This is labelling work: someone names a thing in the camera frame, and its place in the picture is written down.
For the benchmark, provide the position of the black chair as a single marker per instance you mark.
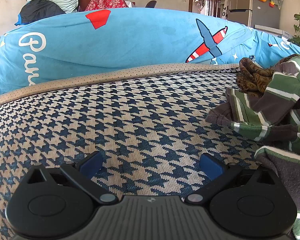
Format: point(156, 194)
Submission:
point(150, 3)

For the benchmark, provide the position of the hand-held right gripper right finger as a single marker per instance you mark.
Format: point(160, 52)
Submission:
point(211, 166)

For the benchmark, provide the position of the white chest freezer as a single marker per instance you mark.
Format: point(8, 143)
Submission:
point(270, 30)

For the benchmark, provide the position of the green brown striped t-shirt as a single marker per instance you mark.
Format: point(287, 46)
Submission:
point(265, 97)

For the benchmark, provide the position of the silver refrigerator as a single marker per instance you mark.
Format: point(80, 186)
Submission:
point(262, 12)

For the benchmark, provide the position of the blue printed sofa cover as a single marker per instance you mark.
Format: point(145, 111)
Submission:
point(140, 37)

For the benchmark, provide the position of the dark navy jacket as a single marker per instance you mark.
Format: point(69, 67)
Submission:
point(40, 11)

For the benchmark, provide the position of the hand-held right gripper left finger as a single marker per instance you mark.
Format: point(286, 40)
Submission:
point(91, 166)

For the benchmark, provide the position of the houndstooth sofa mat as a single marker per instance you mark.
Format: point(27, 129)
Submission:
point(140, 120)

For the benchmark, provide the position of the light green pillow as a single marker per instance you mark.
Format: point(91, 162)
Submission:
point(62, 1)

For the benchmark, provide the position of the brown patterned cloth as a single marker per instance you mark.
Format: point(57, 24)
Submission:
point(250, 72)

